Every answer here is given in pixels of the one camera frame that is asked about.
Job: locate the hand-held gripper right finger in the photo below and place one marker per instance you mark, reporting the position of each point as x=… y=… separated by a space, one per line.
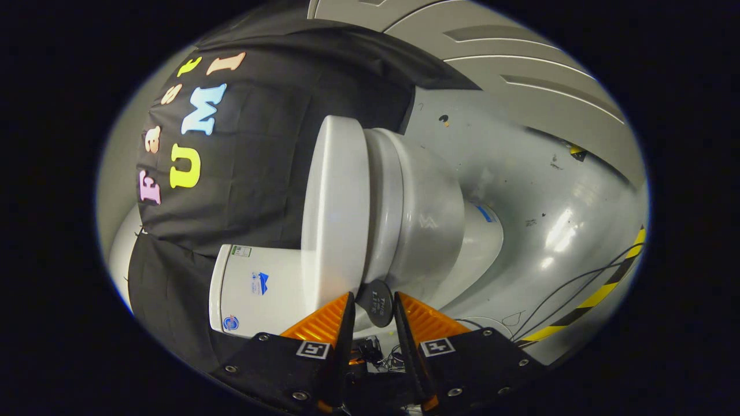
x=404 y=341

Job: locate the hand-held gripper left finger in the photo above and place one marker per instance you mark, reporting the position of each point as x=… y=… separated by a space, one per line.
x=346 y=341

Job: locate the white toilet lid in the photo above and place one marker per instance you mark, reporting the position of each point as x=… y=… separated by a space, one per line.
x=335 y=202

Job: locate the white toilet bowl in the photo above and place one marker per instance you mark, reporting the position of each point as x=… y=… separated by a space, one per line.
x=433 y=219

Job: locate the yellow black floor tape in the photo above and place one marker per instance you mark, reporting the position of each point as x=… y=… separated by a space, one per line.
x=595 y=294

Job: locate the black backdrop cloth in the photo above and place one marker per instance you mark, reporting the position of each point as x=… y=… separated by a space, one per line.
x=266 y=144

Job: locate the white drawer cabinet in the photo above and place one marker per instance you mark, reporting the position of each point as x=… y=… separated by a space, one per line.
x=497 y=63

